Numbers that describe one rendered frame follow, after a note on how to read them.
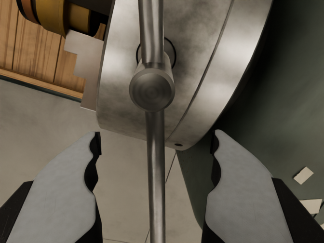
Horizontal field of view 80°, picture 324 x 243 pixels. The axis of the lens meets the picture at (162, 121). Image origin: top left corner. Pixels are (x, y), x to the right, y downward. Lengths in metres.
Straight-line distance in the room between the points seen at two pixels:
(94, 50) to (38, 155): 1.53
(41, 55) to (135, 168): 1.24
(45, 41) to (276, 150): 0.53
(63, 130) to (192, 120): 1.47
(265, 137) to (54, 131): 1.55
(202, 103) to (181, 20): 0.08
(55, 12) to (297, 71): 0.29
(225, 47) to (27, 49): 0.50
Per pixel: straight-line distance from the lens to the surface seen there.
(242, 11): 0.19
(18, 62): 0.61
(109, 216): 1.97
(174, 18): 0.18
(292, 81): 0.22
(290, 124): 0.22
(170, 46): 0.17
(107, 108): 0.21
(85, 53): 0.32
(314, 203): 0.27
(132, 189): 1.77
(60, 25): 0.32
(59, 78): 0.57
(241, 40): 0.19
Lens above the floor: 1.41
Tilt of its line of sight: 72 degrees down
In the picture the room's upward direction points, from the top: 168 degrees clockwise
